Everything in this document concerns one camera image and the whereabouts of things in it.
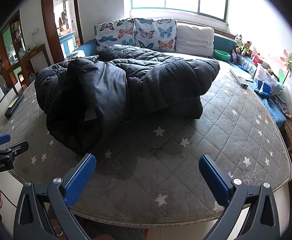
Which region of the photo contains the blue white cabinet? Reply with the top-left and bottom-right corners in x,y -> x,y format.
59,31 -> 75,58

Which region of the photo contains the left butterfly pillow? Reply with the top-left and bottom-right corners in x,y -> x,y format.
94,18 -> 135,52

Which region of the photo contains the long grey box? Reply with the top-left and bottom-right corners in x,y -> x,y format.
230,69 -> 248,89

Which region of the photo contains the grey star quilted mattress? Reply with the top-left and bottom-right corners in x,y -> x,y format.
0,52 -> 292,228

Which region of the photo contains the brown plush toy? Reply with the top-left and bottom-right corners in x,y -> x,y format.
240,41 -> 252,57

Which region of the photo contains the brown wooden door frame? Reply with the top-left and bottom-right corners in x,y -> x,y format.
41,0 -> 84,63

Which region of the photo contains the dark wooden desk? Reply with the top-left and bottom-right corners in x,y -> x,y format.
1,44 -> 51,94

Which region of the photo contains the green plastic bowl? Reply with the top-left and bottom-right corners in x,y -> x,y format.
214,50 -> 231,61

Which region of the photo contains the paper pinwheel on wall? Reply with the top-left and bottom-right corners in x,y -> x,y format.
278,49 -> 292,83

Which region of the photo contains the butterfly pillow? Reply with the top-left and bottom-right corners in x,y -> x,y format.
134,18 -> 177,52
94,18 -> 135,52

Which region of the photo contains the right butterfly pillow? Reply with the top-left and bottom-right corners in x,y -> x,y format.
134,18 -> 177,52

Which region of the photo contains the red toy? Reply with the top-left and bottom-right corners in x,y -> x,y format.
252,53 -> 263,66

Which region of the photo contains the black puffer down jacket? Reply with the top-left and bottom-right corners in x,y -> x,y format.
34,44 -> 220,155

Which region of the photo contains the white plain pillow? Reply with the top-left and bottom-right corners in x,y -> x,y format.
176,23 -> 214,56

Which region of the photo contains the clear toy storage bag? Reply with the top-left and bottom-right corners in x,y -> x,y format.
254,64 -> 284,96

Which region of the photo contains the black tablet device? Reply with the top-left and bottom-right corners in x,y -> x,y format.
5,94 -> 25,119

